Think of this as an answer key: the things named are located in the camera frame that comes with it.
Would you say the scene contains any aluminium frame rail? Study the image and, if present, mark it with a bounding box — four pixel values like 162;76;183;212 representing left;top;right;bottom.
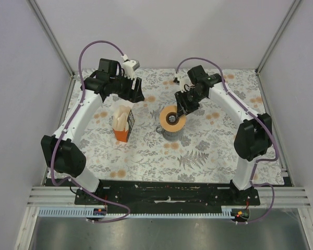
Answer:
27;186;310;208

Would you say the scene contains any wooden dripper ring holder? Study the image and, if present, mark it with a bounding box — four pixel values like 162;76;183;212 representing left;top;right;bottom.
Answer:
159;105;186;132

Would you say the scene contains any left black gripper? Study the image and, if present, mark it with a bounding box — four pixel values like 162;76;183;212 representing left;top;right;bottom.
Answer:
110;71;145;104

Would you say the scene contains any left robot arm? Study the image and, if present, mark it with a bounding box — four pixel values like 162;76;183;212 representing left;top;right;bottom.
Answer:
41;58;145;205

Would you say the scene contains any stack of paper filters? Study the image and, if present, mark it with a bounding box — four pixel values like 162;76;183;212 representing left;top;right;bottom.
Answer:
112;105;131;131

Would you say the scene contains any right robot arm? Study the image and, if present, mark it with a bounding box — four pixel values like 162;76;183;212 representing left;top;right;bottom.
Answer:
174;65;275;205

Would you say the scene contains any purple cable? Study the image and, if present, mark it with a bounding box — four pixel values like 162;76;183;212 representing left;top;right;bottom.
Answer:
175;57;279;226
51;40;133;224

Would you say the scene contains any orange coffee filter box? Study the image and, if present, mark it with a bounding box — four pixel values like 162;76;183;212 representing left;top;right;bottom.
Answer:
112;105;135;143

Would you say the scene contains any white slotted cable duct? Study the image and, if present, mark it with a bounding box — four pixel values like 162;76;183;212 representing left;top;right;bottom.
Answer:
38;205;251;218

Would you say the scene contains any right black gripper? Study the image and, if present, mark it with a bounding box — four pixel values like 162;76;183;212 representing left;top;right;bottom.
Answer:
175;89;206;119

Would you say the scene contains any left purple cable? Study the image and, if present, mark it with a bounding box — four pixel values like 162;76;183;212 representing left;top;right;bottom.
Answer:
51;40;133;224

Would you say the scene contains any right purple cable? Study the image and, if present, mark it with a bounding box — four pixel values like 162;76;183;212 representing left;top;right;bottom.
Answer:
175;57;279;226

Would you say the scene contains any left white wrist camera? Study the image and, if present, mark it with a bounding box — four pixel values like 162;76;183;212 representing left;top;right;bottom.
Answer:
122;54;140;80

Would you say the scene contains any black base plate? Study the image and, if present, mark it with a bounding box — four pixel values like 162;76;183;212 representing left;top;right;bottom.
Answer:
74;178;261;212

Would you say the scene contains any glass coffee server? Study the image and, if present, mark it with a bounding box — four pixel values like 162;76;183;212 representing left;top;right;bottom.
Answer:
155;125;184;142

